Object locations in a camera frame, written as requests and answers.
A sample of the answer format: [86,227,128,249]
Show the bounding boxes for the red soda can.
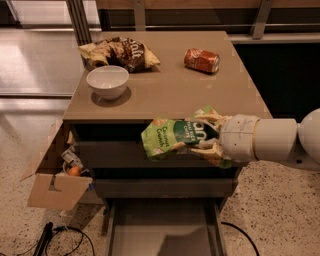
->
[184,48,220,74]

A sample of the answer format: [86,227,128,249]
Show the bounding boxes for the grey bottom drawer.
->
[104,199,228,256]

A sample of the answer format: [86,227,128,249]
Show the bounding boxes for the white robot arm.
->
[181,109,320,171]

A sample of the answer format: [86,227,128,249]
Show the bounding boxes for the open cardboard box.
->
[21,120,103,211]

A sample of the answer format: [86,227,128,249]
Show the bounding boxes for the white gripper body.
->
[219,114,259,162]

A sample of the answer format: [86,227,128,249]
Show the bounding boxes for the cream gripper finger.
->
[191,111,230,131]
[172,139,224,159]

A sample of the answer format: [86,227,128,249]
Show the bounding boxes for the black cable right floor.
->
[221,221,261,256]

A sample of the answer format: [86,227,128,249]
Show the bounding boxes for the grey top drawer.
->
[75,141,214,169]

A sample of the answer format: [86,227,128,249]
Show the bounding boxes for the grey drawer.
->
[75,141,214,169]
[104,199,228,256]
[93,179,238,198]

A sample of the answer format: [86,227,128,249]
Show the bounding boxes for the small packet in box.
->
[61,149,83,168]

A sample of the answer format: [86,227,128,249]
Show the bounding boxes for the orange fruit in box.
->
[68,166,82,176]

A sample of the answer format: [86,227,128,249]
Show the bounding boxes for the white ceramic bowl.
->
[86,65,129,100]

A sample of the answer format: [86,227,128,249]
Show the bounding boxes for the brown salt chip bag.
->
[78,37,160,73]

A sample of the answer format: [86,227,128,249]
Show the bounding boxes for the black cable on floor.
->
[0,225,96,256]

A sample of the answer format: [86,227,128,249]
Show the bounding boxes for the black bar on floor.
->
[33,222,53,256]

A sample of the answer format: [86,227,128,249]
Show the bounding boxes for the grey drawer cabinet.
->
[62,30,273,214]

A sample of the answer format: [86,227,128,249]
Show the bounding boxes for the green rice chip bag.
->
[141,106,232,169]

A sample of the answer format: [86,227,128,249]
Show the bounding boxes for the grey middle drawer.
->
[93,179,238,198]

